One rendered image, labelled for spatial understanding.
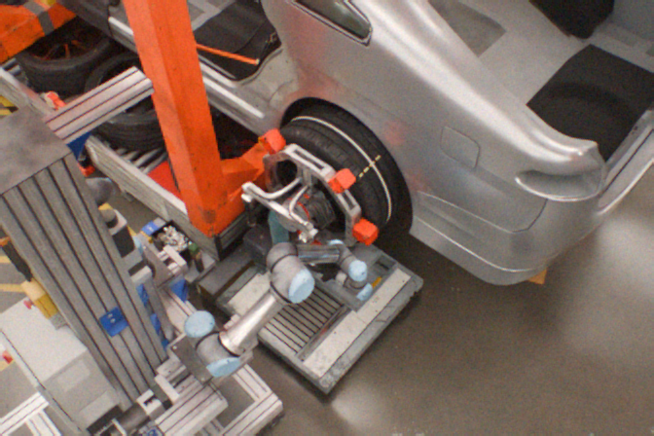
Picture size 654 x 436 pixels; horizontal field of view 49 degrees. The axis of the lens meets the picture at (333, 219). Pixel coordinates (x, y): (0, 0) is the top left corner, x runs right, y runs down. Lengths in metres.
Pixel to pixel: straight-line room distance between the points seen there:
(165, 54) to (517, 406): 2.39
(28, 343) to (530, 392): 2.41
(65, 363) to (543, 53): 2.77
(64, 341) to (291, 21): 1.49
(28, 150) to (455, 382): 2.49
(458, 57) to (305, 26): 0.66
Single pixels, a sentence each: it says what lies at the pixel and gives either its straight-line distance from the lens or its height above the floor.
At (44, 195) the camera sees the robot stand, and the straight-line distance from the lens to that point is 2.16.
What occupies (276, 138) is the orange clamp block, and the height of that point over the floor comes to 1.10.
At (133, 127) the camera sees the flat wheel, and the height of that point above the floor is 0.47.
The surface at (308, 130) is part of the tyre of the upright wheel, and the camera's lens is 3.19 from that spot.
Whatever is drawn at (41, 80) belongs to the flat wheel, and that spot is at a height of 0.40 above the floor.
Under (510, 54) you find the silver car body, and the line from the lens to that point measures 3.92.
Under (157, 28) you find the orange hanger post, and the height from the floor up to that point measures 1.83.
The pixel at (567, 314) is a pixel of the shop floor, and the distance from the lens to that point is 4.16.
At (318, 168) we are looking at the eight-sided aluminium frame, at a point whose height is 1.10.
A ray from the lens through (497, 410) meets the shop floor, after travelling 3.83.
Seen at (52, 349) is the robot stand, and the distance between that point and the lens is 2.71.
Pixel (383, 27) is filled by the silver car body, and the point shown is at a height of 1.76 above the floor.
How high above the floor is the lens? 3.50
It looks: 54 degrees down
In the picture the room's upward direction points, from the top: 1 degrees counter-clockwise
